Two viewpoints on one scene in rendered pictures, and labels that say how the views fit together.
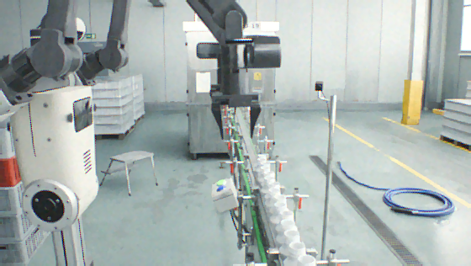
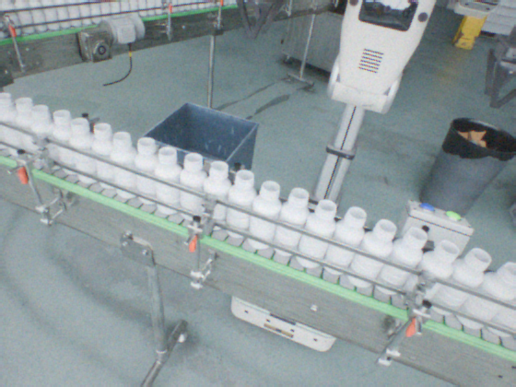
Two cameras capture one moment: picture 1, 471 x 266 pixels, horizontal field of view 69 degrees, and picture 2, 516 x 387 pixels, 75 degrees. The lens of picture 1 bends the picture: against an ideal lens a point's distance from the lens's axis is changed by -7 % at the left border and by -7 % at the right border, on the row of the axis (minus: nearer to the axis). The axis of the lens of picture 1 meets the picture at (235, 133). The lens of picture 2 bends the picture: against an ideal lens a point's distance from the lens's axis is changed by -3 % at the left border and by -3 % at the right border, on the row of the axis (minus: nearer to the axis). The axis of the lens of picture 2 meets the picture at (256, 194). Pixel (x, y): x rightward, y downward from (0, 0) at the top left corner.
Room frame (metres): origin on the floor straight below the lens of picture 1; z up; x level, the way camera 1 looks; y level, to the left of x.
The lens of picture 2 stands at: (1.05, -0.67, 1.60)
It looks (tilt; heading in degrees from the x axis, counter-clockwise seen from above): 40 degrees down; 107
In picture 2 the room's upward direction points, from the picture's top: 10 degrees clockwise
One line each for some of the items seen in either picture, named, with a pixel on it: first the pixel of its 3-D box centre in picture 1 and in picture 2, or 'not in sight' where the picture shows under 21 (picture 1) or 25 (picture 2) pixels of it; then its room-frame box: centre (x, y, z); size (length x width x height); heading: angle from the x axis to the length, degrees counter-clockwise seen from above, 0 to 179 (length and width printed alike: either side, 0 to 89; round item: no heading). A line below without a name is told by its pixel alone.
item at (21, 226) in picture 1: (11, 213); not in sight; (2.66, 1.89, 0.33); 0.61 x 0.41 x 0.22; 9
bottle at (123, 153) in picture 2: not in sight; (125, 165); (0.56, -0.15, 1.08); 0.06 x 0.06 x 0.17
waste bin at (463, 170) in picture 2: not in sight; (462, 171); (1.80, 1.80, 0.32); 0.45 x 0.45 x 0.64
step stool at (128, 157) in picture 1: (127, 169); not in sight; (4.30, 1.35, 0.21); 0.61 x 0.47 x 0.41; 56
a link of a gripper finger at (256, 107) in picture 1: (244, 117); (256, 12); (0.79, -0.02, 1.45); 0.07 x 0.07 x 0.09; 2
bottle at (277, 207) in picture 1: (279, 230); (291, 222); (0.97, -0.13, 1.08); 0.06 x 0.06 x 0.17
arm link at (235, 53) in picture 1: (236, 56); not in sight; (0.79, 0.00, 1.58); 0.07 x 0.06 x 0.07; 93
